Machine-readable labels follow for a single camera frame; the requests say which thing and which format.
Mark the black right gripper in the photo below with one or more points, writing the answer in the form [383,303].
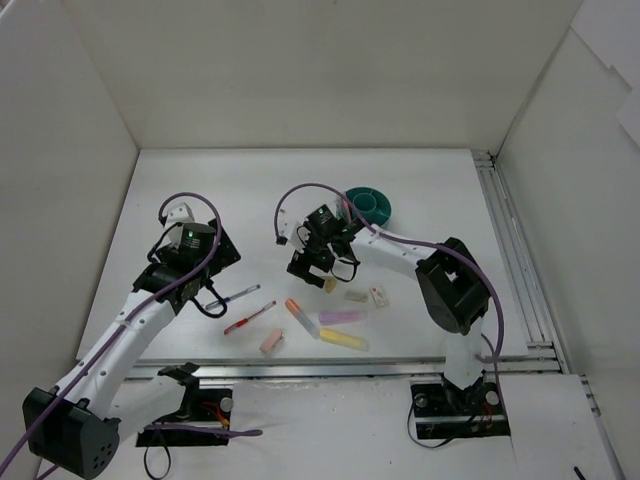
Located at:
[304,267]

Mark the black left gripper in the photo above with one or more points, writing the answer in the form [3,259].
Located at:
[226,247]

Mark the orange capped marker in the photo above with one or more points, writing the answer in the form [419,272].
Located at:
[302,318]

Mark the blue ballpoint pen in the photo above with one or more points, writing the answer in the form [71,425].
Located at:
[238,295]

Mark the red ballpoint pen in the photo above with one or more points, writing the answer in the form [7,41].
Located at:
[239,324]

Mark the orange slim highlighter pen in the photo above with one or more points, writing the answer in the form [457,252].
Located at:
[346,209]

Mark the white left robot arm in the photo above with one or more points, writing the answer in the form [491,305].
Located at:
[75,425]

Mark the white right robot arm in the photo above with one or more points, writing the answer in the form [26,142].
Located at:
[455,296]

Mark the small tan eraser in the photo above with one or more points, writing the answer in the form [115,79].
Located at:
[330,287]

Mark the teal round desk organizer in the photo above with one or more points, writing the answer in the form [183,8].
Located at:
[372,204]

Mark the grey white eraser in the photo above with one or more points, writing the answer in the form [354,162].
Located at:
[356,296]

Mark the pink highlighter block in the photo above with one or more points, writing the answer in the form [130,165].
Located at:
[327,318]

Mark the white red printed eraser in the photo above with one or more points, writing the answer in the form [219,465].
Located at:
[380,297]

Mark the yellow highlighter block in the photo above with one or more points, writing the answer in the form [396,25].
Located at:
[345,340]

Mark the pink eraser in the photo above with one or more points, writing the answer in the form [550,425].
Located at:
[271,342]

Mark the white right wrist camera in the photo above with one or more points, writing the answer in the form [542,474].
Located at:
[287,228]

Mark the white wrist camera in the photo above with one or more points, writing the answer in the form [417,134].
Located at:
[287,228]
[178,213]

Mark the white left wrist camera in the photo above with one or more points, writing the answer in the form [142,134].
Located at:
[178,213]

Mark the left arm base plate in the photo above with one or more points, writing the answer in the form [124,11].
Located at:
[208,407]

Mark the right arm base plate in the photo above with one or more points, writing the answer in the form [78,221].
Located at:
[440,413]

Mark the aluminium rail frame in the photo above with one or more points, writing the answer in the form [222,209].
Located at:
[435,195]

